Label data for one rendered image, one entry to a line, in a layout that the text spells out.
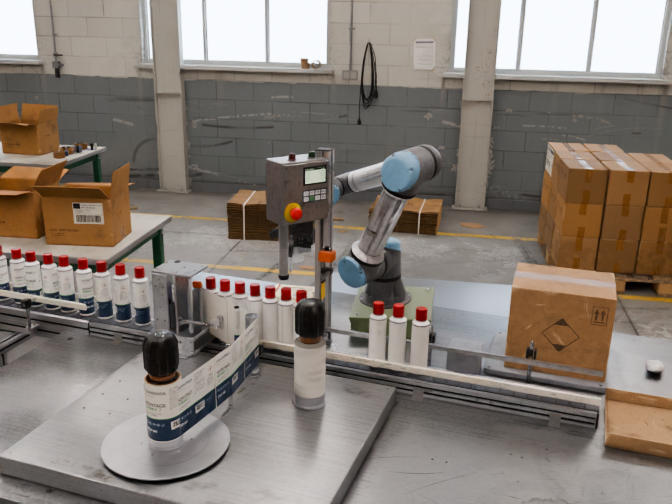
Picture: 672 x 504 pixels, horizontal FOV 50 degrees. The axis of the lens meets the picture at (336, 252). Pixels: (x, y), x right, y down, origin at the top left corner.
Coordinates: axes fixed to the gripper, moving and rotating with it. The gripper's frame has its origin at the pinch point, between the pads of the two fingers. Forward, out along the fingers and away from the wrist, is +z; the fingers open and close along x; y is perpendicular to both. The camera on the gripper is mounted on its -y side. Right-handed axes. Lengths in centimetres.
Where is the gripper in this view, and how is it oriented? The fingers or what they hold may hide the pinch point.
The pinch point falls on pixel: (293, 266)
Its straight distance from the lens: 268.1
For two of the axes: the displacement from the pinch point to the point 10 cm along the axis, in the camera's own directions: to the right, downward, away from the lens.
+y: 9.9, 0.8, -1.5
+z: -0.3, 9.5, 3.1
